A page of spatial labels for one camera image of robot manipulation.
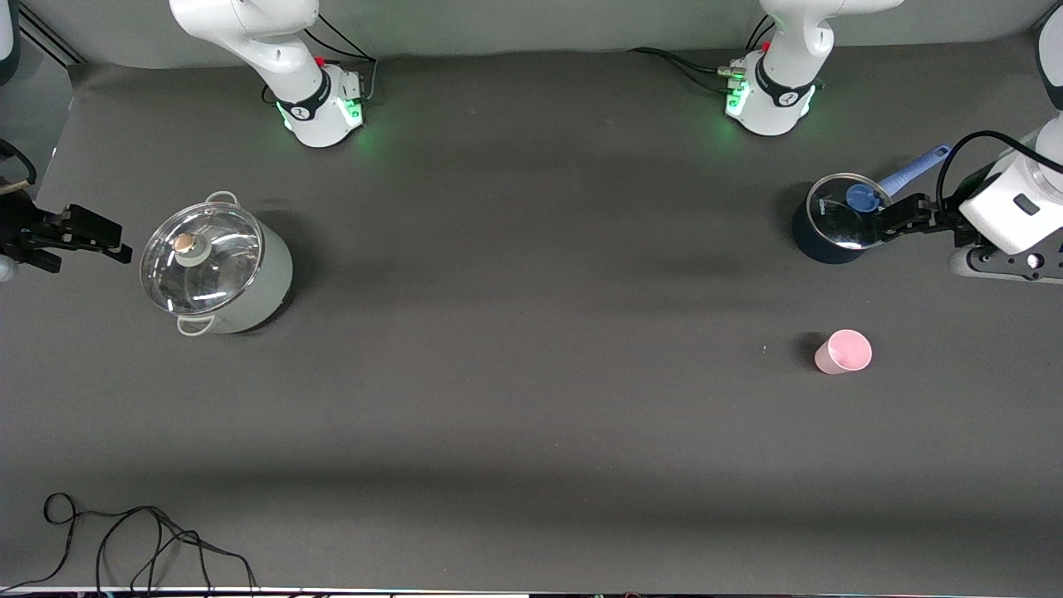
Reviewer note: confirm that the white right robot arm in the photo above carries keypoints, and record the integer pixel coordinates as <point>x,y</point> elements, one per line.
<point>324,108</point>

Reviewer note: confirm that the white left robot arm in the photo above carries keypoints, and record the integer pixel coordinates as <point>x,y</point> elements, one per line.
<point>772,100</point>

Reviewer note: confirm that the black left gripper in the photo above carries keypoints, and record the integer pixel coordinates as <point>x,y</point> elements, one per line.
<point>943,220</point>

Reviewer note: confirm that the pink plastic cup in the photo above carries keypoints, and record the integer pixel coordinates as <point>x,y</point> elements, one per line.
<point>843,353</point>

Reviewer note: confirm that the glass lid with blue knob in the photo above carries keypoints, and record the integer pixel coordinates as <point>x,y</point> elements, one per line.
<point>835,220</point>

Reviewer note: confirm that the glass pot lid, pale knob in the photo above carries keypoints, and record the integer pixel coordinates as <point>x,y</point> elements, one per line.
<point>224,266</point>

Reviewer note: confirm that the sage green cooking pot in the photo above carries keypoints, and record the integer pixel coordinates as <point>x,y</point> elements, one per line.
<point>272,274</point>

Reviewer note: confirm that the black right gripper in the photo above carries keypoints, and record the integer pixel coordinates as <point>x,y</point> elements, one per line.
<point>18,230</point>

